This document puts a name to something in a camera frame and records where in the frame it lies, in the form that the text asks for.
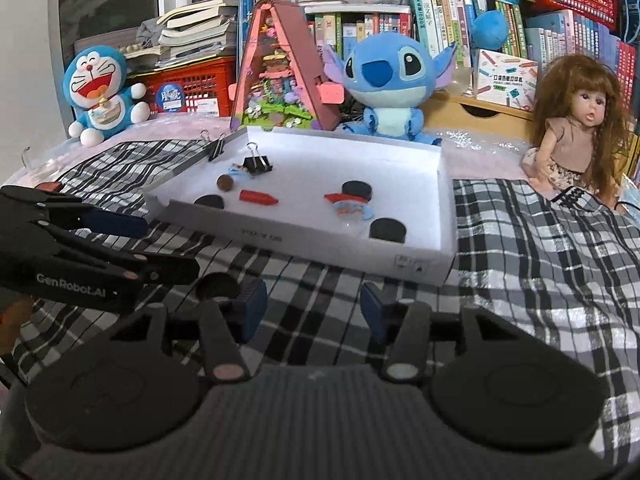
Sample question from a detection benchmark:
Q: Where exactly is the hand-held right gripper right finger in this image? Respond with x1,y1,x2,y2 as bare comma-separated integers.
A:
360,282,556,382

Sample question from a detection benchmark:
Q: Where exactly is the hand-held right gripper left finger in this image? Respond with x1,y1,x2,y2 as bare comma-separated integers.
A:
95,279,269,383

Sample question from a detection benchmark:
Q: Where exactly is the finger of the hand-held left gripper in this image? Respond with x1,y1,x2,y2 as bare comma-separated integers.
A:
75,204,151,239
132,254,201,287

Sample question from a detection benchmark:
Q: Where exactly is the white cardboard box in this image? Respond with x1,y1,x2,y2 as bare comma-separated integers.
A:
144,126,457,287

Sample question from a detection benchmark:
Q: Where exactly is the red crayon-shaped piece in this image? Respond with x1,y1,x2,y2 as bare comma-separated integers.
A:
238,188,279,206

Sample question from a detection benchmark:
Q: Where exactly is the black binder clip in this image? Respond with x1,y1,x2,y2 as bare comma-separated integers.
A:
242,142,274,176
200,130,227,162

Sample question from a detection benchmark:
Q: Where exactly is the blue robot cat plush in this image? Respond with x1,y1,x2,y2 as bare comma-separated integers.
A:
62,45,151,149

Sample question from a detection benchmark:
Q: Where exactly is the black white plaid blanket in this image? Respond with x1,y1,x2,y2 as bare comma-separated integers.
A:
0,139,640,476

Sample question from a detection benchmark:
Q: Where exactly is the pink fuzzy blanket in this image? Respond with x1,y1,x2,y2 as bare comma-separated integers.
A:
0,109,640,188

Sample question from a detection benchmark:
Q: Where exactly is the stack of books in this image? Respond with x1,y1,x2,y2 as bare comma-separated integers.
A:
137,0,241,69

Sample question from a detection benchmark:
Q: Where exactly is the wooden drawer box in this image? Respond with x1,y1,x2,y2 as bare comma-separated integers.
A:
425,89,539,136

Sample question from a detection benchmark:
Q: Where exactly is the dark monitor screen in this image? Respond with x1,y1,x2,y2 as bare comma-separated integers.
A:
57,0,164,61

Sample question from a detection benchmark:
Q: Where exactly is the blue alien plush toy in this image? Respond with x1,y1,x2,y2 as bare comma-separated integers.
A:
320,32,459,147

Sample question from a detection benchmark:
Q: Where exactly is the pink triangular miniature house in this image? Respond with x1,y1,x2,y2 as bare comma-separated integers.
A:
229,0,346,132

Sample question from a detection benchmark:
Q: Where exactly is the white pencil-print box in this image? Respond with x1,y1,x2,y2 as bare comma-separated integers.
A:
472,48,541,111

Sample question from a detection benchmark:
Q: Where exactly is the long-haired baby doll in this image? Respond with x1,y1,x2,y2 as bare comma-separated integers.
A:
521,55,634,211

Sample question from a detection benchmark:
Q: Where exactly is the row of upright books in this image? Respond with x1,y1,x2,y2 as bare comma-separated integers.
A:
237,0,640,128

